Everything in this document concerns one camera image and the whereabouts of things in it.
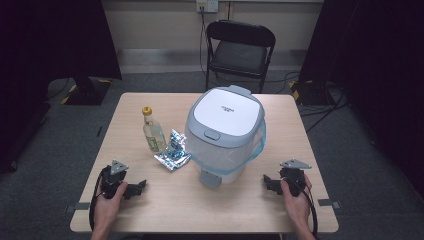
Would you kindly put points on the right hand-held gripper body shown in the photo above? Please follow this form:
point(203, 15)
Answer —
point(293, 176)

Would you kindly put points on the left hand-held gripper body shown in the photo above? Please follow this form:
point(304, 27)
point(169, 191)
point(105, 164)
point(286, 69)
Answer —
point(113, 176)

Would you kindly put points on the glass bottle with yellow cap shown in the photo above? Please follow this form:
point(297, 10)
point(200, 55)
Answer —
point(154, 133)

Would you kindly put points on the person's right hand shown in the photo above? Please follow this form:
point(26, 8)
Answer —
point(296, 206)

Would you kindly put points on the person's left hand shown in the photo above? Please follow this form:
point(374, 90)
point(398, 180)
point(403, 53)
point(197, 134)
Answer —
point(107, 208)

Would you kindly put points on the clear bin bag blue rim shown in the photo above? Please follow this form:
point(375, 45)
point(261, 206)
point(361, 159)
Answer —
point(256, 146)

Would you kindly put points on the silver blue snack packet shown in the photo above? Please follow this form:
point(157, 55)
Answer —
point(173, 153)

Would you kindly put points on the grey tape strip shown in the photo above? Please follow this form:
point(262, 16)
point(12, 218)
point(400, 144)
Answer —
point(328, 202)
point(80, 206)

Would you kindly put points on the white grey pedal bin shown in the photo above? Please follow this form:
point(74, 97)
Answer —
point(226, 113)

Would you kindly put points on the black stand base striped tape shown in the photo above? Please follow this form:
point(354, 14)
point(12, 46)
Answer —
point(308, 93)
point(86, 93)

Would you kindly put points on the black folding chair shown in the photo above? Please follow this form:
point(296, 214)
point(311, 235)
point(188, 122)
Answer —
point(238, 56)

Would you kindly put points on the black curtain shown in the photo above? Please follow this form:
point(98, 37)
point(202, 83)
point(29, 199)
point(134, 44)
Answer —
point(50, 50)
point(373, 66)

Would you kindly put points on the white wall socket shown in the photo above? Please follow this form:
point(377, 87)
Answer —
point(206, 5)

